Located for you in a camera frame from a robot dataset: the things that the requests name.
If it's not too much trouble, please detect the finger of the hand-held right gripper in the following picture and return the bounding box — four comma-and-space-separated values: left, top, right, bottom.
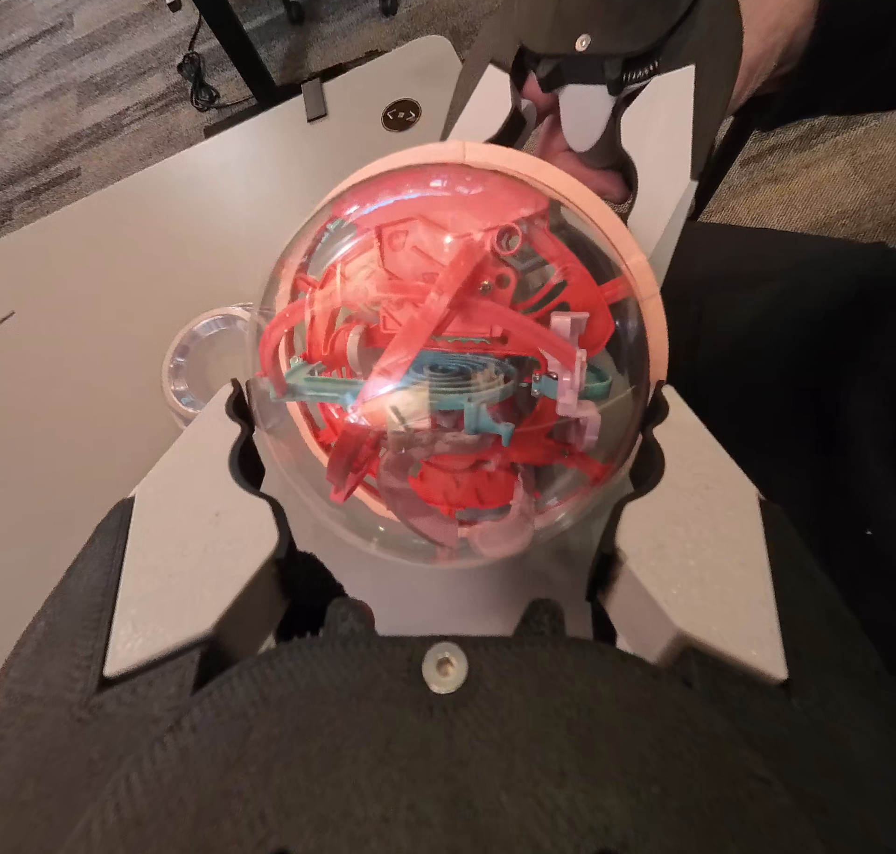
440, 0, 526, 142
688, 0, 746, 205

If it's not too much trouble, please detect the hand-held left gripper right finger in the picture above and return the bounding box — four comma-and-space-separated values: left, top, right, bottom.
587, 383, 788, 688

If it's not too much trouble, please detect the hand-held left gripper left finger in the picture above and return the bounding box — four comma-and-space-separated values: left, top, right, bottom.
103, 380, 293, 684

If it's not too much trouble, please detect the clear red maze ball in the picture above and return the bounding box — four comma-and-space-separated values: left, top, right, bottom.
248, 138, 672, 573

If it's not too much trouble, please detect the person's right forearm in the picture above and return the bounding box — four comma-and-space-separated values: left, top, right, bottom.
728, 0, 896, 134

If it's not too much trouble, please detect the clear plastic ball stand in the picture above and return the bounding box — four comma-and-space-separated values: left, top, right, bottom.
161, 299, 263, 429

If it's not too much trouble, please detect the person's right hand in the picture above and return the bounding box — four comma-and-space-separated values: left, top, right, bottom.
521, 70, 631, 204

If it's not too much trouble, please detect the person's leg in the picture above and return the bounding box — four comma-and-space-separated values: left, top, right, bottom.
661, 220, 896, 589

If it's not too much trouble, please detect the black desk leg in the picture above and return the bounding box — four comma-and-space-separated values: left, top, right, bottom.
168, 0, 281, 109

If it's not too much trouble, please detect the black cable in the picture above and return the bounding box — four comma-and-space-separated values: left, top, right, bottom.
157, 0, 221, 114

